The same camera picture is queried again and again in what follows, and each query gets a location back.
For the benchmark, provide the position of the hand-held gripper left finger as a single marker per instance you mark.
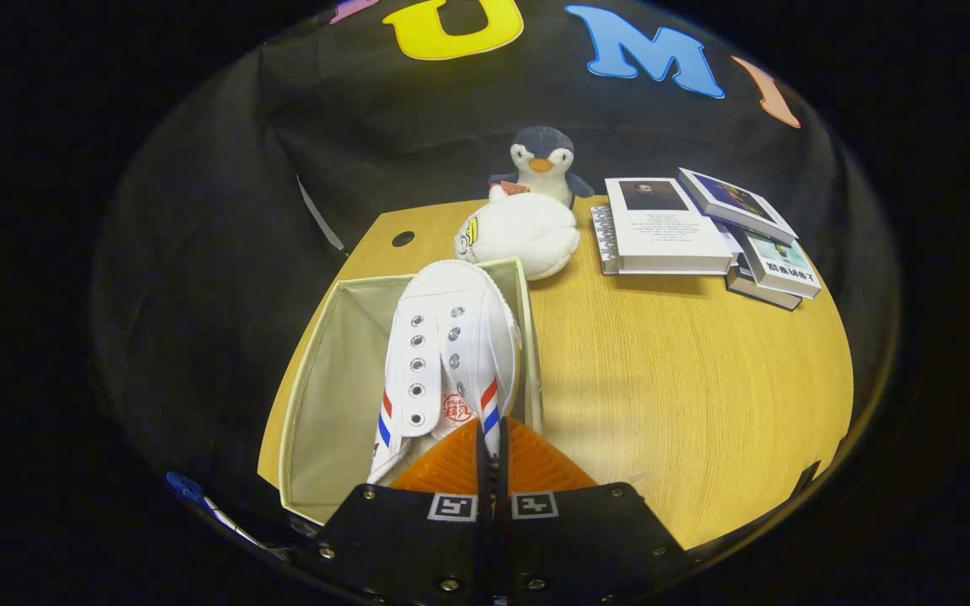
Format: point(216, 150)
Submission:
point(401, 547)

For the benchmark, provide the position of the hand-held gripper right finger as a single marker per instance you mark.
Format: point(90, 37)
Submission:
point(594, 547)

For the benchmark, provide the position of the grey fabric storage box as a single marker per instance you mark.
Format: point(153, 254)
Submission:
point(325, 404)

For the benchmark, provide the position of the white shoe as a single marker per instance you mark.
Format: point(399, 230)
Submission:
point(451, 303)

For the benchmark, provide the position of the dark hardcover book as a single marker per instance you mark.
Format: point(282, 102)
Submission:
point(759, 293)

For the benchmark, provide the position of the white plush toy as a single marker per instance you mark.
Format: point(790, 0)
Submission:
point(527, 236)

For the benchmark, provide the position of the white book with portrait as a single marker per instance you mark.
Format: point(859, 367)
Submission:
point(670, 236)

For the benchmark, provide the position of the book with pale green cover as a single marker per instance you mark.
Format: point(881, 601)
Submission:
point(784, 265)

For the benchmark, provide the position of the black backdrop cloth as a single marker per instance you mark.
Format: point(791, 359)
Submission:
point(199, 252)

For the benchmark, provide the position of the book with blue cover picture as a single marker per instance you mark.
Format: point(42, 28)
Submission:
point(738, 202)

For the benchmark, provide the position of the penguin plush toy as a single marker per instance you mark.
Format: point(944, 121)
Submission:
point(542, 164)

